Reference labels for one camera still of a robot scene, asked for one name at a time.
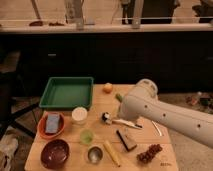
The brown rectangular block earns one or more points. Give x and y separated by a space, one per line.
127 141

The silver metal fork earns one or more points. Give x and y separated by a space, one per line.
157 128

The blue sponge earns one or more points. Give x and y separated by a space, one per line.
52 123

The dark red bowl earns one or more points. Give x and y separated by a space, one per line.
54 154

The orange fruit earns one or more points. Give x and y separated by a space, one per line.
108 88

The bunch of dark grapes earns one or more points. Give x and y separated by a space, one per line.
149 154

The white handled dish brush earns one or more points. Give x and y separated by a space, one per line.
107 119

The yellow corn cob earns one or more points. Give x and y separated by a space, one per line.
109 148

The orange plate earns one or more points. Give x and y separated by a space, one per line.
42 124

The green translucent cup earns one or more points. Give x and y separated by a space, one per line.
86 137

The white plastic cup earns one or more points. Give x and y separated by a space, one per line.
79 115

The green plastic tray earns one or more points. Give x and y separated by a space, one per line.
67 93

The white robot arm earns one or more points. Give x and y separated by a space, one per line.
142 101

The green chili pepper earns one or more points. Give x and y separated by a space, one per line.
119 97

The small steel cup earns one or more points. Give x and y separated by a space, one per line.
95 154

